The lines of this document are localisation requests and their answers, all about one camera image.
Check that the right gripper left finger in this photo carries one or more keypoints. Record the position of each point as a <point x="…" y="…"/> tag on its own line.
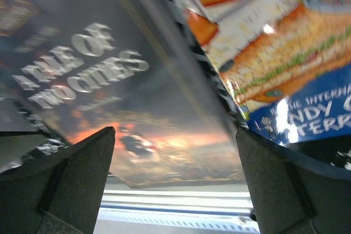
<point x="59" y="193"/>

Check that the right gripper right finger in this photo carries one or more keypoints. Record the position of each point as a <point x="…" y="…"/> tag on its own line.
<point x="300" y="188"/>

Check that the blue 91-Storey Treehouse book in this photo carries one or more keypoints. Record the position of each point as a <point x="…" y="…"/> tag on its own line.
<point x="274" y="53"/>

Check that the dark Tale of Two Cities book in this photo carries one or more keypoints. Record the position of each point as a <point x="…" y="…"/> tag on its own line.
<point x="74" y="67"/>

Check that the slotted cable duct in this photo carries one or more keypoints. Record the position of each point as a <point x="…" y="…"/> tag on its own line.
<point x="218" y="224"/>

